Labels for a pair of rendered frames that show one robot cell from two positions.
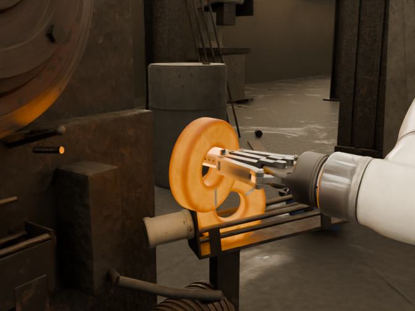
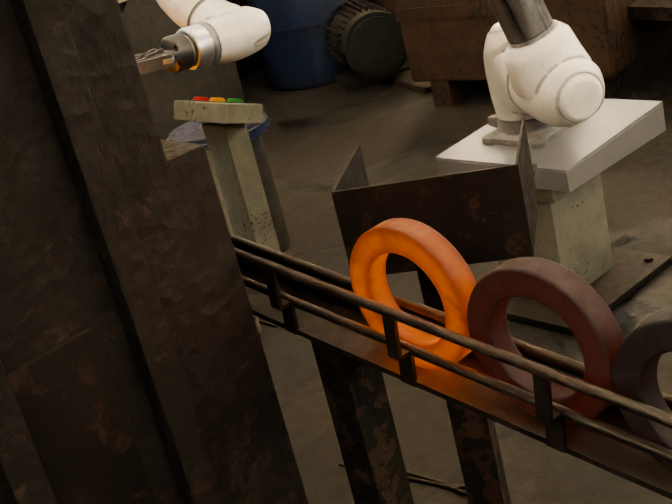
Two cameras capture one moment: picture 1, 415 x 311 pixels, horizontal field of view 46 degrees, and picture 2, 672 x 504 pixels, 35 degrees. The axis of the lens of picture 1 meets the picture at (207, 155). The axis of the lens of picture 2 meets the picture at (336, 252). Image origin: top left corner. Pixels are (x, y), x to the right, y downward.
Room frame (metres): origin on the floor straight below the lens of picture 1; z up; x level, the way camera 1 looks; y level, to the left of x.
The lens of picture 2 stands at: (-0.15, 1.87, 1.20)
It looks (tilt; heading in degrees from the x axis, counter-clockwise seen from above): 22 degrees down; 286
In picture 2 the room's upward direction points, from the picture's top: 14 degrees counter-clockwise
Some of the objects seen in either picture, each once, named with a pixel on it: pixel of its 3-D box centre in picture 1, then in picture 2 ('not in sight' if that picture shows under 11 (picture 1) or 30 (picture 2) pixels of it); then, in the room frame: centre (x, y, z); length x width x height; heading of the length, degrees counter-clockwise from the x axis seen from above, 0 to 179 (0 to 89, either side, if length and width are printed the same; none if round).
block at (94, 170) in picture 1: (89, 226); not in sight; (0.87, 0.23, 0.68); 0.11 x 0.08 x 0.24; 54
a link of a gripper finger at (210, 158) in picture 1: (213, 161); not in sight; (0.73, -0.01, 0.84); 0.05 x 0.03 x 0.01; 54
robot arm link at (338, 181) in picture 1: (345, 186); (195, 47); (0.63, -0.19, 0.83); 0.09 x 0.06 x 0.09; 144
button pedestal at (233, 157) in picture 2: not in sight; (246, 206); (0.79, -0.64, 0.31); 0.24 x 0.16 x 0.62; 144
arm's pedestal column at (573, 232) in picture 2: not in sight; (549, 229); (0.01, -0.57, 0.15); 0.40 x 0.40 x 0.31; 53
